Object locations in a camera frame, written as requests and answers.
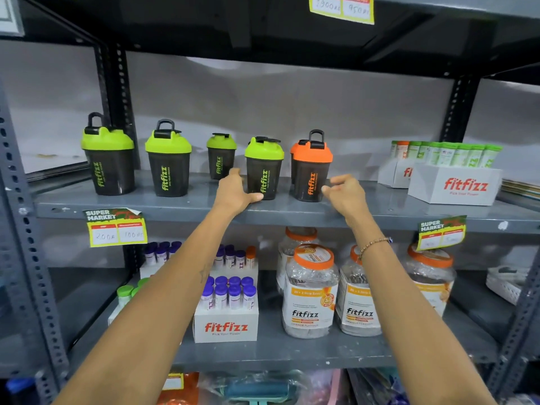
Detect grey metal shelf rack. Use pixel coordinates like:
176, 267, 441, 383
0, 0, 540, 405

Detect green capped tubes in box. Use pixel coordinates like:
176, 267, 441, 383
107, 277, 151, 326

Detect person's left forearm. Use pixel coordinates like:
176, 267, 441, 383
53, 204, 242, 405

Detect white display box red print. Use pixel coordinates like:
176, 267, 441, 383
408, 163, 503, 206
193, 297, 260, 344
377, 157, 417, 189

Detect blue plastic item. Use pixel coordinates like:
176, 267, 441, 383
5, 377, 38, 405

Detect person's left hand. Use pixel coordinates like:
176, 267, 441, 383
212, 168, 265, 218

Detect orange lid shaker bottle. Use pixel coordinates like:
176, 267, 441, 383
292, 130, 333, 203

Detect white plastic basket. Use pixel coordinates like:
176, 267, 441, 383
485, 265, 530, 306

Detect beaded wrist bracelet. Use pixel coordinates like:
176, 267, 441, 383
359, 237, 394, 260

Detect small green lid shaker bottle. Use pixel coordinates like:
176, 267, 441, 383
245, 136, 285, 201
206, 132, 238, 180

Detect person's right hand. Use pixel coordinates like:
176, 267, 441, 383
321, 174, 372, 228

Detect stack of flat booklets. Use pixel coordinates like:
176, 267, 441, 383
499, 179, 540, 202

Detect clear plastic wrapped goods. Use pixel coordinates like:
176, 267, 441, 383
198, 368, 353, 405

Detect white framed sign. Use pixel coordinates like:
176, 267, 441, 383
0, 0, 24, 37

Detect clear jar orange lid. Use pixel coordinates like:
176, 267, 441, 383
335, 245, 383, 337
400, 244, 457, 318
282, 244, 340, 339
276, 227, 320, 296

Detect person's right forearm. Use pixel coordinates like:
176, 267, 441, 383
345, 214, 499, 405

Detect group of purple capped tubes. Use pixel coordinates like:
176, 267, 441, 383
199, 276, 257, 312
214, 244, 247, 270
144, 241, 183, 267

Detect row of green capped tubes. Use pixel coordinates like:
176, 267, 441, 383
390, 141, 503, 168

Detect yellow price tag green header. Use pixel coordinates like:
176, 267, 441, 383
416, 215, 467, 252
83, 208, 148, 248

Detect stack of flat boards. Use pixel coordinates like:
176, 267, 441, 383
25, 161, 92, 183

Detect large green lid shaker bottle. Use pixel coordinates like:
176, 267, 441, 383
80, 112, 136, 196
145, 119, 192, 198

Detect orange packet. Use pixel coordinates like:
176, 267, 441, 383
157, 373, 200, 405

